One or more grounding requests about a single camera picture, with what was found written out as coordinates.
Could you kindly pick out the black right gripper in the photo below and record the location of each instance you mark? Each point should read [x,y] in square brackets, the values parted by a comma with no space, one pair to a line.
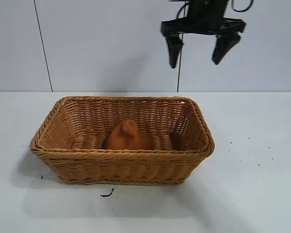
[206,14]

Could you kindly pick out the knobby orange fruit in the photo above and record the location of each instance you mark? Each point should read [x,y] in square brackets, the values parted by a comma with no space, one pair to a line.
[126,139]

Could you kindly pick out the brown woven wicker basket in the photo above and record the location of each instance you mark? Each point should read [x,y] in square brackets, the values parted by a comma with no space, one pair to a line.
[126,165]

